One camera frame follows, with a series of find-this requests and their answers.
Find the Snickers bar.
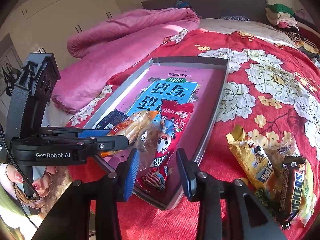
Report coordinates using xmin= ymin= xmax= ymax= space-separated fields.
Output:
xmin=276 ymin=156 xmax=306 ymax=229

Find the blue Oreo packet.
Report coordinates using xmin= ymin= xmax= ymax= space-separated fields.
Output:
xmin=95 ymin=109 xmax=129 ymax=130

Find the grey tray box with book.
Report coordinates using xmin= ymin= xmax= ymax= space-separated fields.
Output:
xmin=83 ymin=56 xmax=230 ymax=211

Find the blue patterned pillow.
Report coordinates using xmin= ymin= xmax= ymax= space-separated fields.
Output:
xmin=174 ymin=0 xmax=192 ymax=9

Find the person's left hand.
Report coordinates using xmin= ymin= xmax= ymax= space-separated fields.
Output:
xmin=4 ymin=163 xmax=58 ymax=199

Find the yellow snack packet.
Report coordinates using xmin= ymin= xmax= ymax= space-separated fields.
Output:
xmin=226 ymin=125 xmax=277 ymax=193

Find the orange rice cracker packet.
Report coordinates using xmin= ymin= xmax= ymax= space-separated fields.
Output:
xmin=107 ymin=111 xmax=159 ymax=145

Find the red floral blanket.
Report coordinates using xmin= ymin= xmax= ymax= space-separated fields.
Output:
xmin=66 ymin=28 xmax=320 ymax=240

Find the pink quilt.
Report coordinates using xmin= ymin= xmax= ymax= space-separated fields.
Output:
xmin=52 ymin=8 xmax=200 ymax=114

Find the red panda snack stick packet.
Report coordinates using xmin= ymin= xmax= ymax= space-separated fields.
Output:
xmin=137 ymin=100 xmax=194 ymax=191

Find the clear red-green candy packet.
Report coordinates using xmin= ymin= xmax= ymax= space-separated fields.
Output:
xmin=133 ymin=124 xmax=159 ymax=172

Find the cream wardrobe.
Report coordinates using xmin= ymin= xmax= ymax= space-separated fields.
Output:
xmin=1 ymin=0 xmax=120 ymax=70

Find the stack of folded clothes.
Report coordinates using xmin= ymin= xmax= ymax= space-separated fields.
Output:
xmin=265 ymin=3 xmax=319 ymax=62

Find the clear green label cracker packet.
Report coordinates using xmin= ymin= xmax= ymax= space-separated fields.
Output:
xmin=265 ymin=137 xmax=317 ymax=225

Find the grey headboard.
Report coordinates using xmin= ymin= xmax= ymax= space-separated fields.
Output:
xmin=142 ymin=0 xmax=268 ymax=24

